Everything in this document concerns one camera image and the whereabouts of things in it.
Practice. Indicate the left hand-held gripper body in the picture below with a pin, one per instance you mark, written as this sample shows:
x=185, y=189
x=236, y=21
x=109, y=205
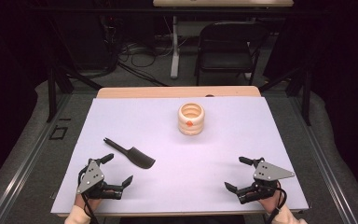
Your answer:
x=90, y=179

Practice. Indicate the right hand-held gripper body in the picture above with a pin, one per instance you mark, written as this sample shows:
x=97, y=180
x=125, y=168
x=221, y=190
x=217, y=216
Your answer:
x=268, y=172

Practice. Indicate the black plastic spatula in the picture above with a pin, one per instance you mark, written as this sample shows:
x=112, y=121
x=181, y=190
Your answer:
x=136, y=157

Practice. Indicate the cream ribbed utensil holder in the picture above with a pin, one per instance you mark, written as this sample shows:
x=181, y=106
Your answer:
x=191, y=126

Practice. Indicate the person's left hand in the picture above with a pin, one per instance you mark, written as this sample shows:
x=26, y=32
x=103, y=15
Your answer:
x=91, y=203

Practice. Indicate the person's right hand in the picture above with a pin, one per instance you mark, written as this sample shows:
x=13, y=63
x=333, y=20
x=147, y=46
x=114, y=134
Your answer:
x=272, y=203

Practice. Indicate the white board mat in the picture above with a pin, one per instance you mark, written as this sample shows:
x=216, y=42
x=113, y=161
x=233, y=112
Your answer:
x=183, y=174

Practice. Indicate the wooden table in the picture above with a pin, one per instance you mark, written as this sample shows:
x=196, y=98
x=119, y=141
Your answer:
x=155, y=92

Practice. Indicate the black metal stand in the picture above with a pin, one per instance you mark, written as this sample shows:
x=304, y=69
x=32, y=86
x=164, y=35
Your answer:
x=306, y=93
x=52, y=93

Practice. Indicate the black folding chair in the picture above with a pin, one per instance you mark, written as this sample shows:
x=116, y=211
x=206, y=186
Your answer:
x=227, y=59

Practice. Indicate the white-legged background table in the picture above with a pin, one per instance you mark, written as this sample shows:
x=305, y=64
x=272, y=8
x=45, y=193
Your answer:
x=175, y=56

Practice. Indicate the black horizontal crossbar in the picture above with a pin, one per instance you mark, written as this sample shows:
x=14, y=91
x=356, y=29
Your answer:
x=105, y=10

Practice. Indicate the aluminium floor rail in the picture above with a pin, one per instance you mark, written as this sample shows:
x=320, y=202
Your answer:
x=24, y=161
x=326, y=161

